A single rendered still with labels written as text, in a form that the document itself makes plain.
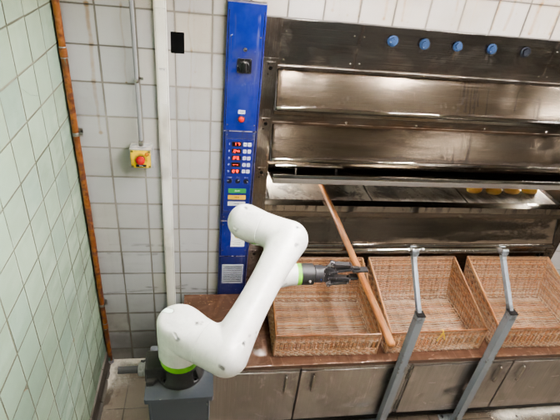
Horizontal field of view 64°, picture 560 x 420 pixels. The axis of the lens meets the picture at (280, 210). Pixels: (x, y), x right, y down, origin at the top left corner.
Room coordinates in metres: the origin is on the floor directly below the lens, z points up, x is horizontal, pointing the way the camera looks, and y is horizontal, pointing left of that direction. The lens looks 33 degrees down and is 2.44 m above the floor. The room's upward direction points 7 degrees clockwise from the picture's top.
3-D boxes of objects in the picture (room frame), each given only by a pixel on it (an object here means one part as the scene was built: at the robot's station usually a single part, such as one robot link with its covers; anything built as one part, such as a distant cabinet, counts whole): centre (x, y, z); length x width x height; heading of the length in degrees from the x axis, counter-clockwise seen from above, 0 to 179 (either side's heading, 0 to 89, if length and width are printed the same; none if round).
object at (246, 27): (2.90, 0.41, 1.07); 1.93 x 0.16 x 2.15; 11
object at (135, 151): (1.86, 0.67, 1.46); 0.10 x 0.07 x 0.10; 101
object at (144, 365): (0.91, 0.31, 1.23); 0.26 x 0.15 x 0.06; 101
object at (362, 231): (2.19, -0.80, 1.02); 1.79 x 0.11 x 0.19; 101
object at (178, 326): (0.92, 0.24, 1.36); 0.16 x 0.13 x 0.19; 67
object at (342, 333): (1.81, -0.28, 0.72); 0.56 x 0.49 x 0.28; 100
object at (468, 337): (1.92, -0.86, 0.72); 0.56 x 0.49 x 0.28; 102
